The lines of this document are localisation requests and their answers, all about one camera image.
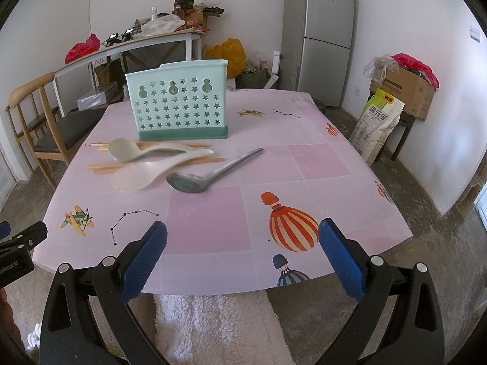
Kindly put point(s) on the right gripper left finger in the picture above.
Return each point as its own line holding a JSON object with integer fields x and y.
{"x": 69, "y": 333}

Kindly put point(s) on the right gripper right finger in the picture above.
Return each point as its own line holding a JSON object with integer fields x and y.
{"x": 414, "y": 334}

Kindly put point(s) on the white plastic rice spoon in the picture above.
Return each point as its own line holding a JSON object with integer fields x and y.
{"x": 139, "y": 175}

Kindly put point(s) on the beige plastic spoon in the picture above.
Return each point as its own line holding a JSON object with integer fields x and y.
{"x": 125, "y": 150}

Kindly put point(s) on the grey metal ladle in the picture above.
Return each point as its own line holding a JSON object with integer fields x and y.
{"x": 193, "y": 184}

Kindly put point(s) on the wooden chair black seat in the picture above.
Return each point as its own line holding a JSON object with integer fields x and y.
{"x": 64, "y": 136}

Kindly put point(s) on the white fluffy rug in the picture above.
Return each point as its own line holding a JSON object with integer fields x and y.
{"x": 225, "y": 329}

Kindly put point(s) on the pink patterned tablecloth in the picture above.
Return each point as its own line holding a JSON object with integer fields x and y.
{"x": 224, "y": 240}

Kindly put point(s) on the red plastic bag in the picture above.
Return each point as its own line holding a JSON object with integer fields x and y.
{"x": 79, "y": 50}

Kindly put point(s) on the rice bag white yellow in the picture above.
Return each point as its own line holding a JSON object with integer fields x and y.
{"x": 380, "y": 116}

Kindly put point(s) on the mint green utensil holder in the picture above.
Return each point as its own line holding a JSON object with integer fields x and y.
{"x": 180, "y": 101}

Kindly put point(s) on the cardboard box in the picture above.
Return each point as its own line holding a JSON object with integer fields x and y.
{"x": 414, "y": 91}

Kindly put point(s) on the red bag on box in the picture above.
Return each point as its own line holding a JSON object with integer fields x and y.
{"x": 408, "y": 62}

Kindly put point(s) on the white side table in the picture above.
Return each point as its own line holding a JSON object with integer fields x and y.
{"x": 192, "y": 40}

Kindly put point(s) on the clear plastic bag on table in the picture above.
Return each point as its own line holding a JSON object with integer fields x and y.
{"x": 160, "y": 25}

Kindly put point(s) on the yellow plastic bag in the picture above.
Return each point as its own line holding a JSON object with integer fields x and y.
{"x": 232, "y": 51}

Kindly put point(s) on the silver refrigerator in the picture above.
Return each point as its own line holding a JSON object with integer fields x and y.
{"x": 316, "y": 47}

